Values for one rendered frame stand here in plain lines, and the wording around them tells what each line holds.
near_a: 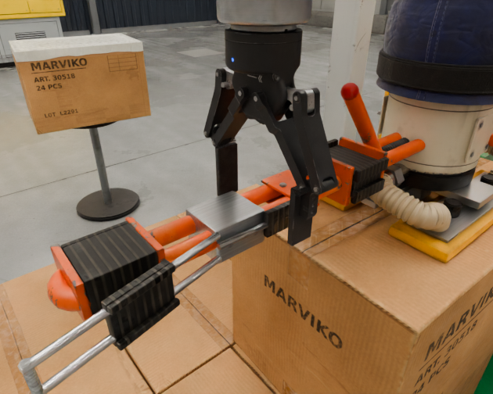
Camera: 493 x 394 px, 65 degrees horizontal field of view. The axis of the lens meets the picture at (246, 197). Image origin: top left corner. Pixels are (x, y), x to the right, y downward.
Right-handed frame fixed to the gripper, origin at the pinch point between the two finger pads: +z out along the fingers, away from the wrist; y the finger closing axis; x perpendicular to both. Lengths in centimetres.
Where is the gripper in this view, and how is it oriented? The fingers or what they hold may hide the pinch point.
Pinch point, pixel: (260, 206)
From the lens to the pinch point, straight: 47.1
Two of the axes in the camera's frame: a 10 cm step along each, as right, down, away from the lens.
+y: -6.2, -3.9, 6.8
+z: 0.0, 8.7, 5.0
